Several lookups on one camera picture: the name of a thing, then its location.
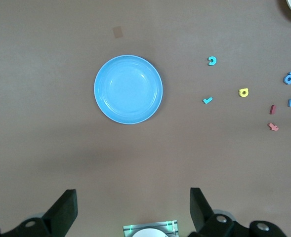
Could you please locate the yellow foam letter d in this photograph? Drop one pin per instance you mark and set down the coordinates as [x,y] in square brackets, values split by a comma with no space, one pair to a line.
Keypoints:
[240,91]

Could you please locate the red foam letter t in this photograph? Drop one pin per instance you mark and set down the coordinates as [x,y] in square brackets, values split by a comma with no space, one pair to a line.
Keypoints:
[273,126]

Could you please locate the red foam letter l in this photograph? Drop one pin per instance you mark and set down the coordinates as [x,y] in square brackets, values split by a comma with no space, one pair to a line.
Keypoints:
[272,109]

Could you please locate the teal foam letter r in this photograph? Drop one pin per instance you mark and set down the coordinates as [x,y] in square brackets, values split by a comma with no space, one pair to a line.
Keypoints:
[207,100]

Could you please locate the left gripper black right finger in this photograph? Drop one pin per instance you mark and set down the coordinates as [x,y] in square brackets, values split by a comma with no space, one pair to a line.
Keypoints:
[202,212]

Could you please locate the blue plate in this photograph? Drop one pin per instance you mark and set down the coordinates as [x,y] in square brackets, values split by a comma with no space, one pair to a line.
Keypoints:
[128,89]

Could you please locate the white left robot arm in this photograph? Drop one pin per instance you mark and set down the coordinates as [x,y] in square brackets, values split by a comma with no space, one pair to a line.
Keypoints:
[150,233]

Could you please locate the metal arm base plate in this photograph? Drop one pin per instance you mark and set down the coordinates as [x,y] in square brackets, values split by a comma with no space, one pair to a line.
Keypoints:
[171,225]

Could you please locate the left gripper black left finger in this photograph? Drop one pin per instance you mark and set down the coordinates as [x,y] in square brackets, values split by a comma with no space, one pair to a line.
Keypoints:
[61,212]

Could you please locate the brown tape patch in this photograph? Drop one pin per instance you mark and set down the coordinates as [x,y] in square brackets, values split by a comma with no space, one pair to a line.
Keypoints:
[117,32]

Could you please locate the teal foam letter c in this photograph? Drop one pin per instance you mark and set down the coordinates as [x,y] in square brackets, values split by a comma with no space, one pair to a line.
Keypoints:
[212,58]

